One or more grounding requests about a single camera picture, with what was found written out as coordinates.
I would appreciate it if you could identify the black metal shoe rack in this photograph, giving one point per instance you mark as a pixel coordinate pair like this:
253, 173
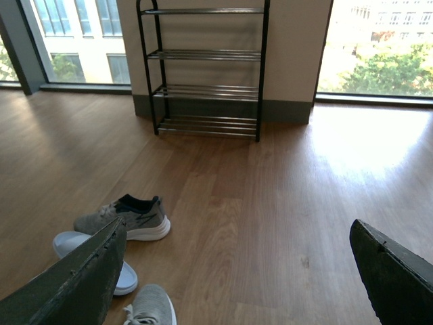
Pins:
161, 92

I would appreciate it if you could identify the grey sneaker navy collar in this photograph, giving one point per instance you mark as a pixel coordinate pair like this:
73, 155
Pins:
145, 220

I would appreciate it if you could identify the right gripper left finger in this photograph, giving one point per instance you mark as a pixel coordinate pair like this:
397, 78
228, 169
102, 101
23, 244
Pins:
78, 289

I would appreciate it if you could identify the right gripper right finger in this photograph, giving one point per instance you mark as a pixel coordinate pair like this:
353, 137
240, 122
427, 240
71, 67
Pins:
398, 282

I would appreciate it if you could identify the white slide sandal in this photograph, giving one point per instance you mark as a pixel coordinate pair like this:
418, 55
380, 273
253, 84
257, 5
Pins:
65, 242

